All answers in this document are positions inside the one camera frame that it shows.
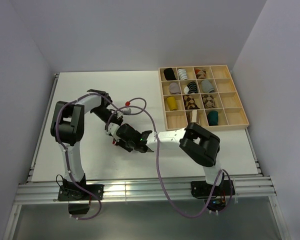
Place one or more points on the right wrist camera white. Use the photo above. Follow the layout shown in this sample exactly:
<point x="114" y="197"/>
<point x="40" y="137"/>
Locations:
<point x="112" y="129"/>

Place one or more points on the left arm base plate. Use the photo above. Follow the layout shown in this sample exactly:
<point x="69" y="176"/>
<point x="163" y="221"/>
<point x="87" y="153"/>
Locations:
<point x="70" y="192"/>

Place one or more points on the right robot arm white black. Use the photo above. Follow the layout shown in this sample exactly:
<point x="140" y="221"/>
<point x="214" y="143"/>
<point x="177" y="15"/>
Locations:
<point x="201" y="145"/>

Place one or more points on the aluminium frame rail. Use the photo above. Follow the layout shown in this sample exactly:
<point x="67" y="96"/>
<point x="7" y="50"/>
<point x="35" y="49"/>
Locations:
<point x="35" y="193"/>

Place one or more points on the wooden compartment tray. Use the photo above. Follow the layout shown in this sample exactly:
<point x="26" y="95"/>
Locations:
<point x="232" y="115"/>

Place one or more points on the rolled brown argyle sock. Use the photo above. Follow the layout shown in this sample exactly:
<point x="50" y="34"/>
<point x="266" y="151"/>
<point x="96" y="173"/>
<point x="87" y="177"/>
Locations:
<point x="189" y="102"/>

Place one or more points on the rolled grey beige sock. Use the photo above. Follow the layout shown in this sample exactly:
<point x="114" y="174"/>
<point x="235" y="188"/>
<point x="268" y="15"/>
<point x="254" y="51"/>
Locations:
<point x="174" y="88"/>

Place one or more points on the dark green reindeer sock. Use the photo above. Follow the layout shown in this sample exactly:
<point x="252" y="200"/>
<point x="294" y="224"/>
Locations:
<point x="213" y="118"/>

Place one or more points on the rolled white striped sock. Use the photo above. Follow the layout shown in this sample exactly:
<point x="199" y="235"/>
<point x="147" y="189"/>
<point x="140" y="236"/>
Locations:
<point x="182" y="74"/>

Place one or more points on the brown striped sock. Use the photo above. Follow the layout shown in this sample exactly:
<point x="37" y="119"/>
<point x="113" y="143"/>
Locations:
<point x="193" y="117"/>

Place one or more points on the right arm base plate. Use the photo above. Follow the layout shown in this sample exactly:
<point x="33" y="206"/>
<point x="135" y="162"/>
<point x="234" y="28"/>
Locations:
<point x="202" y="190"/>

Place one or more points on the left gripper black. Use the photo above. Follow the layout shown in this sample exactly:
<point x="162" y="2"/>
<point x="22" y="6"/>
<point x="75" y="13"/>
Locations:
<point x="117" y="120"/>

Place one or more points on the rolled black striped sock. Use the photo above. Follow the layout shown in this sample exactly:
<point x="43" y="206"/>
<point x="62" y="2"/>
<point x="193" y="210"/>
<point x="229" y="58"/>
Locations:
<point x="191" y="88"/>

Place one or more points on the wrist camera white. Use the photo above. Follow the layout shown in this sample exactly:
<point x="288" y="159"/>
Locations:
<point x="112" y="129"/>
<point x="126" y="111"/>

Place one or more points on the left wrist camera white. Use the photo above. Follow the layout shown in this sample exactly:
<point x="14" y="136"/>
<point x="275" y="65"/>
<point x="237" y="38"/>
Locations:
<point x="126" y="111"/>

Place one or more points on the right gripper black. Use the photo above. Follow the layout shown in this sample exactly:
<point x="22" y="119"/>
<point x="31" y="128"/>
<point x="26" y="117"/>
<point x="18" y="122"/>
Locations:
<point x="119" y="143"/>

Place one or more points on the rolled dark argyle sock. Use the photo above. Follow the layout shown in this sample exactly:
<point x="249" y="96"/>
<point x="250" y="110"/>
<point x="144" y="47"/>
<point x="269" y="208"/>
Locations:
<point x="209" y="101"/>

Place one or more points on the rolled orange argyle sock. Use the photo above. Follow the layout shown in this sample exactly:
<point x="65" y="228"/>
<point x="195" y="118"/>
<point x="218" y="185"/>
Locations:
<point x="200" y="73"/>

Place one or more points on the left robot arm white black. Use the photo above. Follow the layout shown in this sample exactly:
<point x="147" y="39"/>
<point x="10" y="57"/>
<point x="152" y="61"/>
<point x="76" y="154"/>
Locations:
<point x="68" y="126"/>

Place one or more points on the rolled yellow sock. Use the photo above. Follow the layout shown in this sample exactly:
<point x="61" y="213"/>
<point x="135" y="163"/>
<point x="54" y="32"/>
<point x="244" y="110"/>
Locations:
<point x="172" y="103"/>

